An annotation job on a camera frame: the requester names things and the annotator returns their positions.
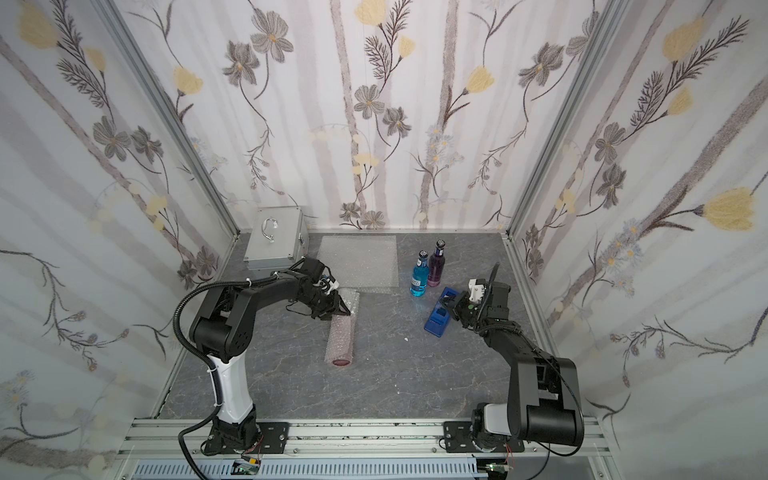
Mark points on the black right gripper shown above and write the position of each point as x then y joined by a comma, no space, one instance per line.
466,307

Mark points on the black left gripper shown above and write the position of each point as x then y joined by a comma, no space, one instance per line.
332,302

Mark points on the blue tape dispenser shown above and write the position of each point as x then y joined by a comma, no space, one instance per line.
440,316

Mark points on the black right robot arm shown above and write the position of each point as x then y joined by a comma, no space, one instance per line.
543,401

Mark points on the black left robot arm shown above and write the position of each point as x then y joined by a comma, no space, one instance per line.
216,323

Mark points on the bubble wrap sheet stack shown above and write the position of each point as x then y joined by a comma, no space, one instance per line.
361,261

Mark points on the purple glass bottle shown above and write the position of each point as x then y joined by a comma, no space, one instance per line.
436,264

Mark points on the blue glass bottle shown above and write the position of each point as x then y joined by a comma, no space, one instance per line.
420,275

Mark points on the silver metal first-aid case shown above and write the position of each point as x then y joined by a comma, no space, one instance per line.
278,240

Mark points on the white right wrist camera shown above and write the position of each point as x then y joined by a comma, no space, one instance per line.
476,290

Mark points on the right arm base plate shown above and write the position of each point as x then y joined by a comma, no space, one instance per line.
466,437

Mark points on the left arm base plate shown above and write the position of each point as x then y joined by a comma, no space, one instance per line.
259,437

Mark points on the white slotted cable duct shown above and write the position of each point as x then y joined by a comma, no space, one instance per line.
413,468

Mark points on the aluminium frame rail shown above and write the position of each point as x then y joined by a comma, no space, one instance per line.
324,438

